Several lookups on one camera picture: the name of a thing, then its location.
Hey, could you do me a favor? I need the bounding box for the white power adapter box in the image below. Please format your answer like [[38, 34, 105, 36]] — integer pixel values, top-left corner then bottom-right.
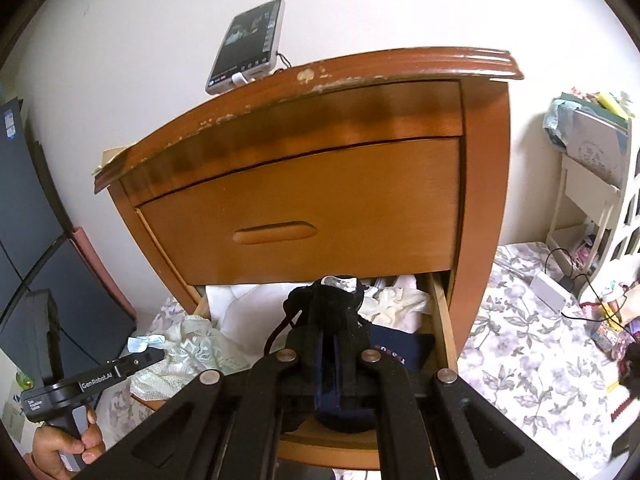
[[529, 272, 572, 313]]

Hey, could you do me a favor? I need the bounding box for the dark panel board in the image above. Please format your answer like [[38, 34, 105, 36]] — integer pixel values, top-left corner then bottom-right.
[[1, 98, 136, 378]]

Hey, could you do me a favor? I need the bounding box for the navy blue sock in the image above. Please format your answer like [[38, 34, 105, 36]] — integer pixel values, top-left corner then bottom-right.
[[369, 324, 436, 372]]

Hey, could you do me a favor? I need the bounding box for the wooden nightstand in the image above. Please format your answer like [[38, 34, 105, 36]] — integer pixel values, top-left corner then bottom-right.
[[94, 47, 522, 363]]

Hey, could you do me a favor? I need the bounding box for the person's left hand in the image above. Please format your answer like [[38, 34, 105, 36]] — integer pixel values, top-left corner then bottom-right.
[[24, 408, 106, 480]]

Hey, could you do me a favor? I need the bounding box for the light blue face mask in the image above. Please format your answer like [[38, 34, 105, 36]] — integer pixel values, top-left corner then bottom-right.
[[127, 334, 166, 353]]

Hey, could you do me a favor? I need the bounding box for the black strappy garment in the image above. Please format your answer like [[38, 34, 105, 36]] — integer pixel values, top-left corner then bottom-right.
[[264, 275, 375, 434]]

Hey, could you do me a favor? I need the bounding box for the cream sheer garment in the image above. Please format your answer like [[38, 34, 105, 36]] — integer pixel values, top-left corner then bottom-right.
[[358, 274, 432, 334]]

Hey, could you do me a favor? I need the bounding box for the smartphone on nightstand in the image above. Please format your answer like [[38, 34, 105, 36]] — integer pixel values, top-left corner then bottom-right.
[[205, 0, 285, 96]]

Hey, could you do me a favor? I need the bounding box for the colourful clutter pile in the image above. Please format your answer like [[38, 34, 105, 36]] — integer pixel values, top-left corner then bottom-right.
[[580, 282, 639, 422]]

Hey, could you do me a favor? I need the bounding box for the wooden drawer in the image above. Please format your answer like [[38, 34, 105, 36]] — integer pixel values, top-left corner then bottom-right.
[[130, 276, 435, 479], [139, 138, 460, 285]]

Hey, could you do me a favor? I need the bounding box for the white lace garment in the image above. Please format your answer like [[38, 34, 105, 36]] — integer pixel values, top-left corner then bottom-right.
[[130, 315, 254, 401]]

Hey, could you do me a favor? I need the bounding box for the black cable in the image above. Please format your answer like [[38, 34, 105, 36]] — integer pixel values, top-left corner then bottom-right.
[[543, 246, 637, 336]]

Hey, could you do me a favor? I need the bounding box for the white lattice shelf rack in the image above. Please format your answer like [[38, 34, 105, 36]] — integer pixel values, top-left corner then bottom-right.
[[542, 93, 639, 301]]

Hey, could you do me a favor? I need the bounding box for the floral grey white quilt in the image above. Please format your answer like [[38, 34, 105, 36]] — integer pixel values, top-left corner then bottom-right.
[[98, 243, 639, 479]]

